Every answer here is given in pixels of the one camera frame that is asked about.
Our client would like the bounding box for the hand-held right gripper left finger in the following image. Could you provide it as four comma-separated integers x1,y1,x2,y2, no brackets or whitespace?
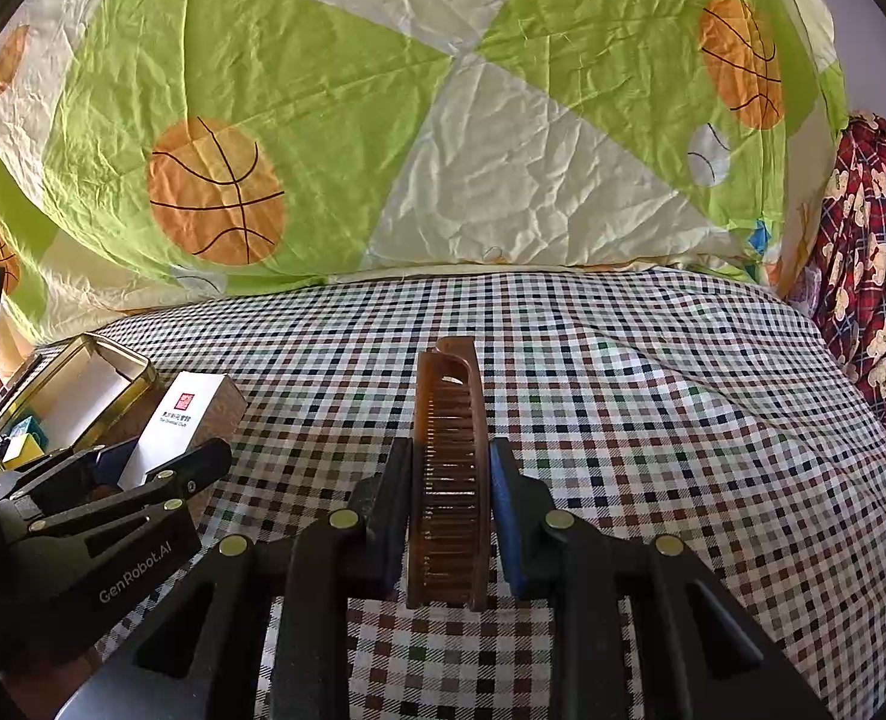
56,439,414,720

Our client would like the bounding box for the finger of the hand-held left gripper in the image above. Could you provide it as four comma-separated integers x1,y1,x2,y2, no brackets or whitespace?
0,444,140,515
8,439,232,541

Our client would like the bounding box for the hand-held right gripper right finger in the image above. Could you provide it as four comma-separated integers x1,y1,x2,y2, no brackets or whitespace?
488,436,834,720

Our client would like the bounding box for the yellow cube block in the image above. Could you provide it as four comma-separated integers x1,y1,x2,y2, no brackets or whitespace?
0,435,46,470

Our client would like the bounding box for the white box with red mark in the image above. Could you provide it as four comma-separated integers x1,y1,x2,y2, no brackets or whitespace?
116,370,249,492

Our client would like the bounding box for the brown comb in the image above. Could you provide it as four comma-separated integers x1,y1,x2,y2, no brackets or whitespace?
405,337,493,612

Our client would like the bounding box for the gold tin box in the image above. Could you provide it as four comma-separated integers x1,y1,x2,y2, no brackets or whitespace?
0,331,160,481

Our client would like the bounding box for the checked bed sheet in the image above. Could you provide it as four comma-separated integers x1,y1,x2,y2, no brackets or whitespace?
0,266,886,720

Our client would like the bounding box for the green basketball print blanket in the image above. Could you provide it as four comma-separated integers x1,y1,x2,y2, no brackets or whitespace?
0,0,849,346

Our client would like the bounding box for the red plaid bear cloth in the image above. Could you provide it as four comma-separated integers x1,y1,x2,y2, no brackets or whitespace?
784,111,886,458

